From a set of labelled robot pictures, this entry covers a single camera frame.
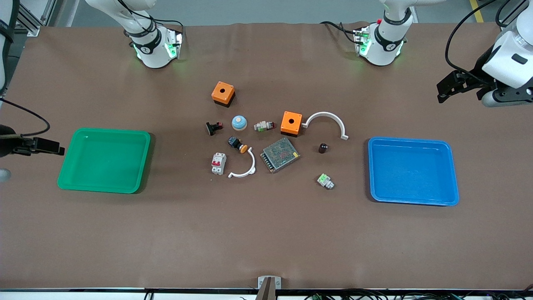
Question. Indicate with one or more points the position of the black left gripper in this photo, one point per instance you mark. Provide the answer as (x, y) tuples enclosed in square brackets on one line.
[(479, 73)]

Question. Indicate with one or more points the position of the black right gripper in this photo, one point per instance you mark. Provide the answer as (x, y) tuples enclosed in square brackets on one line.
[(9, 145)]

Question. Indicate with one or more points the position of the white circuit breaker red switch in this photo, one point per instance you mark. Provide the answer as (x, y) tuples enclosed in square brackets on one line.
[(218, 163)]

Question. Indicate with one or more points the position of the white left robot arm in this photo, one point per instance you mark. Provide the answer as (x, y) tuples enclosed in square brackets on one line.
[(385, 41)]

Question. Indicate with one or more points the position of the small dark cylindrical capacitor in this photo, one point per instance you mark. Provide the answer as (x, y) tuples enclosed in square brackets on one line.
[(323, 148)]

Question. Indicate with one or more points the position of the green plastic tray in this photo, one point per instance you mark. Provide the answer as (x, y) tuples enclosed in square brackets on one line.
[(104, 162)]

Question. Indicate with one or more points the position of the blue plastic tray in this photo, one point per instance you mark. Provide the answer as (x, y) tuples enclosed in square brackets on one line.
[(412, 171)]

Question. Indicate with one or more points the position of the large white curved clamp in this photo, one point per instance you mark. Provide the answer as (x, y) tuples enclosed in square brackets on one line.
[(329, 115)]

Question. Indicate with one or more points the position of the green white terminal connector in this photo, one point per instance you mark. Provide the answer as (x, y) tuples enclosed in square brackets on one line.
[(325, 181)]

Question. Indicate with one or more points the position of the orange button box black base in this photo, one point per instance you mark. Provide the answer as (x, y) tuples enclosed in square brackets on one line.
[(222, 91), (290, 121)]

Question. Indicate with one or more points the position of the metal mesh power supply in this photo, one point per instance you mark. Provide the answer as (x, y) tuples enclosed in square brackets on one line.
[(280, 155)]

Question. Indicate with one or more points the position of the orange capped push button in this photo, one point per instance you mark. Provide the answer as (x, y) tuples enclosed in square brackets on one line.
[(237, 143)]

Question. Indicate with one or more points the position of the blue dome buzzer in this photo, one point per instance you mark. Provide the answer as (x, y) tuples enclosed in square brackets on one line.
[(239, 122)]

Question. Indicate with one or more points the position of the small white curved clamp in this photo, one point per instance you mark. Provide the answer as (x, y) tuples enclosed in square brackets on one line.
[(251, 164)]

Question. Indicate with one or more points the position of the brown table cover mat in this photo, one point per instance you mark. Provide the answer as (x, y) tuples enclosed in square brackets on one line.
[(266, 233)]

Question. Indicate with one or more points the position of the aluminium frame profile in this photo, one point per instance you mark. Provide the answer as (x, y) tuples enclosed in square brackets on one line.
[(35, 18)]

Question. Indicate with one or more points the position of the white selector switch green red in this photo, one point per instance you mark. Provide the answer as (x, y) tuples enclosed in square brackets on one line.
[(262, 126)]

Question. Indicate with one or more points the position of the grey metal mount bracket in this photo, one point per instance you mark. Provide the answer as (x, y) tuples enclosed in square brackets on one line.
[(269, 283)]

